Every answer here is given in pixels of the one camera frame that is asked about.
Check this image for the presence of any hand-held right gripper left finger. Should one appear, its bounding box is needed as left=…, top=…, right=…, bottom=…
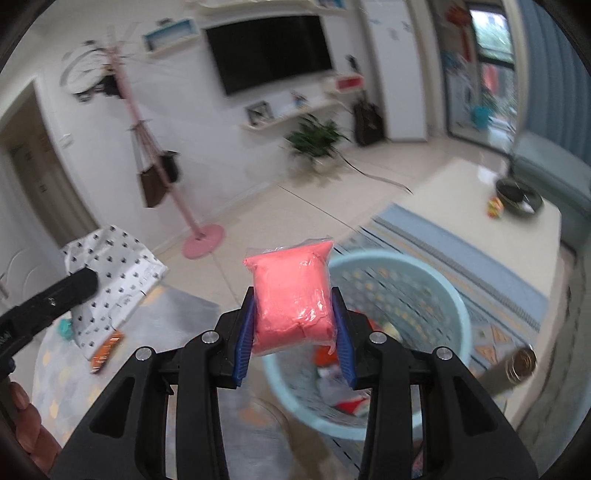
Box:
left=48, top=286, right=257, bottom=480

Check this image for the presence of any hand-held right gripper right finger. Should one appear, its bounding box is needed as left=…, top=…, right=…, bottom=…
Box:
left=330, top=286, right=541, bottom=480

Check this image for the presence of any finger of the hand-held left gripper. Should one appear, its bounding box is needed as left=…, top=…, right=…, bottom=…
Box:
left=18, top=267, right=99, bottom=335

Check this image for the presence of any pink plastic packet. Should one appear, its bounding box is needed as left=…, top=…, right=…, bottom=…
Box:
left=243, top=236, right=340, bottom=356

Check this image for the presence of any light blue plastic basket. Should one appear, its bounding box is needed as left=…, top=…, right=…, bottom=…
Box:
left=261, top=249, right=472, bottom=441

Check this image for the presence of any black shoulder bag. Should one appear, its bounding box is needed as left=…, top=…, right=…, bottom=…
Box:
left=159, top=150, right=182, bottom=183

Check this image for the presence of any person's left hand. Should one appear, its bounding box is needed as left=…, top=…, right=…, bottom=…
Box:
left=2, top=381, right=63, bottom=464

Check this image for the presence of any white black-dotted cloth bag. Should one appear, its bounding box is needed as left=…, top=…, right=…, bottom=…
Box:
left=62, top=224, right=169, bottom=361

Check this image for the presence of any white door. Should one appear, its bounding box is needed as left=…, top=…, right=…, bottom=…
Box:
left=0, top=194, right=75, bottom=315

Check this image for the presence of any patterned tablecloth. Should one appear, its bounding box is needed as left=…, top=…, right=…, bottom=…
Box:
left=9, top=284, right=296, bottom=480

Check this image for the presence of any orange snack packet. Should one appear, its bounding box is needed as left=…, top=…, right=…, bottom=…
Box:
left=90, top=330, right=125, bottom=376

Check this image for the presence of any pink coat rack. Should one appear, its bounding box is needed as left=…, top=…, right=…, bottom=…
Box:
left=99, top=44, right=225, bottom=259

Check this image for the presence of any brown handbag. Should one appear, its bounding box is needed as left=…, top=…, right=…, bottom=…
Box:
left=139, top=134, right=168, bottom=208

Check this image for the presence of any metal cylinder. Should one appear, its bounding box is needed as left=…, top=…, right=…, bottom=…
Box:
left=480, top=347, right=537, bottom=398

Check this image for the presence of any white coffee table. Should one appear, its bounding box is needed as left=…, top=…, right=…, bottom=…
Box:
left=413, top=157, right=564, bottom=333

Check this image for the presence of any black hat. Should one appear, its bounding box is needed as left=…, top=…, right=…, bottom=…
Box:
left=74, top=76, right=122, bottom=103

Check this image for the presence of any green potted plant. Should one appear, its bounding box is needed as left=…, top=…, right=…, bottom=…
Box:
left=279, top=115, right=352, bottom=174

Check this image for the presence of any black guitar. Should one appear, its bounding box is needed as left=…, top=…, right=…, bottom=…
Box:
left=346, top=55, right=385, bottom=146

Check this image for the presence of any black bowl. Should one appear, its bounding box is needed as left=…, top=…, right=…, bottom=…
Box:
left=495, top=178, right=543, bottom=215

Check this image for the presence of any blue lined box shelf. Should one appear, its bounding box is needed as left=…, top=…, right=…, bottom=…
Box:
left=142, top=17, right=199, bottom=57

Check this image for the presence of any teal sofa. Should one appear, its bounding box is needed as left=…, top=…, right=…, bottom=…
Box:
left=510, top=131, right=591, bottom=416

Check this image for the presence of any white washing machine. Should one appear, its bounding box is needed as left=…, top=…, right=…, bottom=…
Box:
left=445, top=51, right=476, bottom=125

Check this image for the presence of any white standing air conditioner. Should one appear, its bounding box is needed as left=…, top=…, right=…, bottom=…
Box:
left=360, top=0, right=428, bottom=143

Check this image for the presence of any balcony window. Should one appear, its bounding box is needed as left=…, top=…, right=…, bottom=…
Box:
left=471, top=9, right=515, bottom=116

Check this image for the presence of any blue curtain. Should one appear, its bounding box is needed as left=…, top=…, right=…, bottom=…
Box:
left=512, top=0, right=591, bottom=153

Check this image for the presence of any red knot hanging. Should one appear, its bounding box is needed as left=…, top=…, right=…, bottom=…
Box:
left=445, top=7, right=474, bottom=61

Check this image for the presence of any black floor cable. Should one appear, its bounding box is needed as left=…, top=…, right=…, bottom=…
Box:
left=339, top=154, right=414, bottom=195

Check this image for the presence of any panda wall clock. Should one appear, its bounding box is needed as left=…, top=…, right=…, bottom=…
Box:
left=62, top=41, right=116, bottom=93

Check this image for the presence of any low white wall shelf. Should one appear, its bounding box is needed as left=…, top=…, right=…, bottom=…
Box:
left=238, top=99, right=352, bottom=132

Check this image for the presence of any butterfly picture frame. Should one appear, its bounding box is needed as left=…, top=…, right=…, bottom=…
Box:
left=246, top=100, right=273, bottom=126

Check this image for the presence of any white red wall box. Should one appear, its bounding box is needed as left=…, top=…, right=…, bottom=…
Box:
left=325, top=74, right=365, bottom=95

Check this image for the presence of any black wall television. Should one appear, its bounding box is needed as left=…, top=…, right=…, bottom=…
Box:
left=204, top=15, right=334, bottom=97

